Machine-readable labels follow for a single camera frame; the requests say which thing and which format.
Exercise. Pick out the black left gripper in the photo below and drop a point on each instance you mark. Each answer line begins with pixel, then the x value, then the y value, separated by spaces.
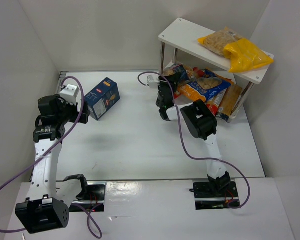
pixel 78 114

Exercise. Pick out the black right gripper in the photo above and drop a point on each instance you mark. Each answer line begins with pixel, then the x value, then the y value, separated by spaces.
pixel 167 85

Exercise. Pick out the tricolour fusilli pasta bag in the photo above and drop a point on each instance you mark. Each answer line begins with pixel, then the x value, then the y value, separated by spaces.
pixel 184 72

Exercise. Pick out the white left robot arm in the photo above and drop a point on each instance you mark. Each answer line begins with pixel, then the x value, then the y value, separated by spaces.
pixel 45 207

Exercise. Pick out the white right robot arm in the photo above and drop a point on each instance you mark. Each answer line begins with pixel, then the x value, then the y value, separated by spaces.
pixel 201 124

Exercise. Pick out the orange red pasta bag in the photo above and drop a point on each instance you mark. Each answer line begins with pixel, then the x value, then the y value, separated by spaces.
pixel 191 87

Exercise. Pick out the blue pasta box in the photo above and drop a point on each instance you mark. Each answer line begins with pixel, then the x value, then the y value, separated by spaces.
pixel 102 98

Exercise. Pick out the blue macaroni pasta bag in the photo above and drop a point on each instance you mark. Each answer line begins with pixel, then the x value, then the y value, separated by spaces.
pixel 214 83

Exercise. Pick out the white two-tier shelf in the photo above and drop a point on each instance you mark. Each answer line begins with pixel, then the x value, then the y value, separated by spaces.
pixel 182 35

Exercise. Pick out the clear macaroni pasta bag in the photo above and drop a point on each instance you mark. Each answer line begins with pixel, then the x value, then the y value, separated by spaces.
pixel 223 42

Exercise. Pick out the yellow pasta bag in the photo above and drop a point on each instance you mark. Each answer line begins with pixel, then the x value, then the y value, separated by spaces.
pixel 245 56

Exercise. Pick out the red spaghetti pack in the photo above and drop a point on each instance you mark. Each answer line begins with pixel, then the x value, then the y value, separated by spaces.
pixel 214 103

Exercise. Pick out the brown spaghetti pack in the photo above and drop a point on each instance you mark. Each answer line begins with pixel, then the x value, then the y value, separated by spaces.
pixel 228 102

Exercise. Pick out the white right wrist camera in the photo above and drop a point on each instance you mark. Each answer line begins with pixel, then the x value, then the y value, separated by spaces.
pixel 153 81

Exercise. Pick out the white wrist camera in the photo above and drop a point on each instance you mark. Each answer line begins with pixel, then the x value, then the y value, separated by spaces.
pixel 153 81
pixel 69 93

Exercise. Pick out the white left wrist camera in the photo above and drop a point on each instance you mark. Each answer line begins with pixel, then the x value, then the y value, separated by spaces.
pixel 69 93

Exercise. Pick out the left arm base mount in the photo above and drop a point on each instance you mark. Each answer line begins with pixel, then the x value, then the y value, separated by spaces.
pixel 94 198

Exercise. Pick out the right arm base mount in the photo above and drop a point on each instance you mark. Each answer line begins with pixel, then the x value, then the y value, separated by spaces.
pixel 205 199

